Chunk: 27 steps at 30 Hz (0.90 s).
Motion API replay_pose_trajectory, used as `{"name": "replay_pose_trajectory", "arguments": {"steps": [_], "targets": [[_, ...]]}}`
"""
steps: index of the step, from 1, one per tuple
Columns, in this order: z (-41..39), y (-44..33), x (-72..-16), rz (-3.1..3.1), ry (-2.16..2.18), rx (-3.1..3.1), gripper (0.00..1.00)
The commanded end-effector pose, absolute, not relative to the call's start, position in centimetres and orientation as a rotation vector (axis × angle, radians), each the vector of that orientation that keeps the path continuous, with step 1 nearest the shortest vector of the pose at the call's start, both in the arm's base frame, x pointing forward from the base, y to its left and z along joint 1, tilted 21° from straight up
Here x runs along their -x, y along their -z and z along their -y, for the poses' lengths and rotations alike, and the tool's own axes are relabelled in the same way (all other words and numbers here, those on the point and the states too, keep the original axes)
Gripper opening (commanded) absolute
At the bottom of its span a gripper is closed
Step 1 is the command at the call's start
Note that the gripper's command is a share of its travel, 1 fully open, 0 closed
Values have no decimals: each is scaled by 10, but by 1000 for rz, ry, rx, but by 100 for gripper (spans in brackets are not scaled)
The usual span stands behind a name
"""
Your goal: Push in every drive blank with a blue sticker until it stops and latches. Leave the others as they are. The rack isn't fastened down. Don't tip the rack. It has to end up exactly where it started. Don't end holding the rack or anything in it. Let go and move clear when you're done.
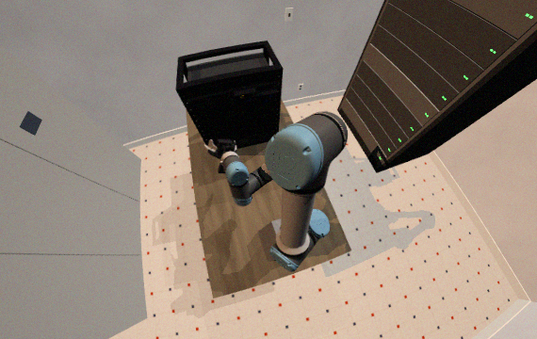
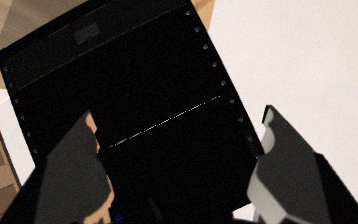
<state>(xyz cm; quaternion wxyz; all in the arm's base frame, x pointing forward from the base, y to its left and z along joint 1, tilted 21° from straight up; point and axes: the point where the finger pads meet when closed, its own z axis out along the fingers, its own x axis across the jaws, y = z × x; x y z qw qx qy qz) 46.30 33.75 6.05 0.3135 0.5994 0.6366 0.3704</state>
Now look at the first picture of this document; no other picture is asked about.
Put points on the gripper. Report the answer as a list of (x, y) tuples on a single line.
[(214, 151)]

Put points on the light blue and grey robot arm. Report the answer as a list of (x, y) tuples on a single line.
[(296, 157)]

